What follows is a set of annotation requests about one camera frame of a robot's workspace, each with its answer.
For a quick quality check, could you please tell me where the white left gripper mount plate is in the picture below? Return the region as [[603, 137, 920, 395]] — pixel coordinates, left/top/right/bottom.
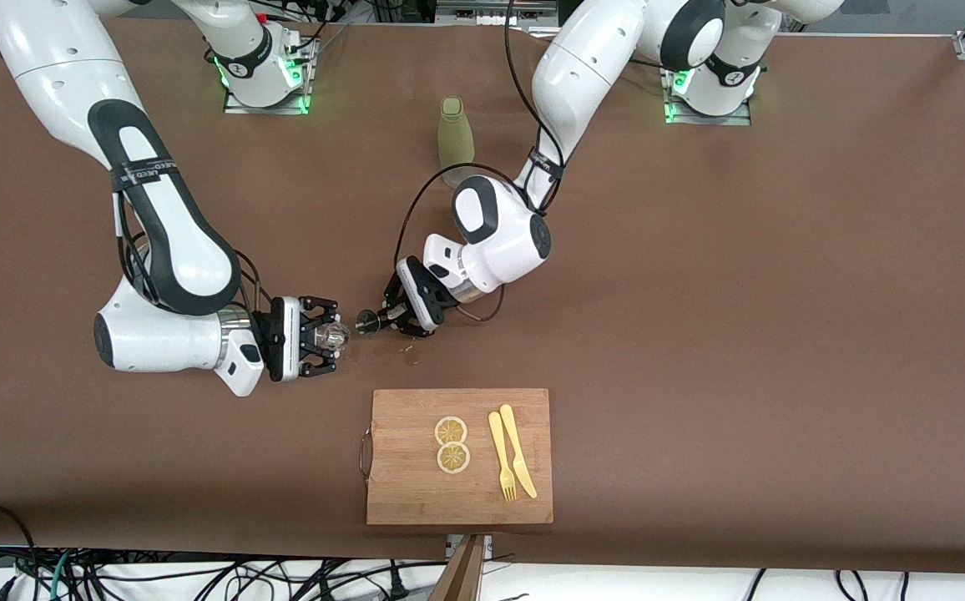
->
[[396, 255, 446, 331]]

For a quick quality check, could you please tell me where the wooden cutting board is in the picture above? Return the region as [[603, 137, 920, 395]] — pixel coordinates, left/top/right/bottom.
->
[[359, 387, 555, 527]]

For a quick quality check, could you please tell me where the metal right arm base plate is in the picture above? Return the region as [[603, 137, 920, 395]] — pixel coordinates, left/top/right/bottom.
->
[[224, 38, 316, 115]]

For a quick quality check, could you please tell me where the grey electronics box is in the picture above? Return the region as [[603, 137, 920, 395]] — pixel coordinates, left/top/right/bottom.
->
[[435, 0, 560, 28]]

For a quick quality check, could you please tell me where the yellow plastic knife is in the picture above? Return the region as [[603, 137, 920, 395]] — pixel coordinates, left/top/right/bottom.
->
[[499, 403, 538, 500]]

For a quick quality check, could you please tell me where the white gripper mount plate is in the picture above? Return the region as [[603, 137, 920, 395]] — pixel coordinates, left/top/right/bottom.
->
[[270, 295, 301, 383], [396, 255, 446, 331]]

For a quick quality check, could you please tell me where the wooden camera post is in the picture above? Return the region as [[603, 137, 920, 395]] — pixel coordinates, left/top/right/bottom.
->
[[428, 534, 493, 601]]

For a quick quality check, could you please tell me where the yellow plastic fork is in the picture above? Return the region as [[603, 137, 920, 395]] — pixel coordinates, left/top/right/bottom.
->
[[488, 411, 518, 503]]

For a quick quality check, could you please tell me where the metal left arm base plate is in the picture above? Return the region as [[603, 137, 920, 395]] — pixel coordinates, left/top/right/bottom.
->
[[659, 67, 752, 126]]

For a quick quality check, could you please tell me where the green sleeved glass bottle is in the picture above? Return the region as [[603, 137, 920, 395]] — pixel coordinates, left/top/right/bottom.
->
[[437, 97, 477, 186]]

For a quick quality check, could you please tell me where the white right gripper mount plate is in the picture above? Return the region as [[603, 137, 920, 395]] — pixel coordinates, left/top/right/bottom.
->
[[270, 295, 301, 383]]

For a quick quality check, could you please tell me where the small clear glass shaker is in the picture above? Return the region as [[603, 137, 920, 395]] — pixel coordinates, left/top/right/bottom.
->
[[316, 320, 351, 356]]

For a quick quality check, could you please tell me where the brown table mat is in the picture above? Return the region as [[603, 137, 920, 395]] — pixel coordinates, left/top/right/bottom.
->
[[0, 15, 965, 575]]

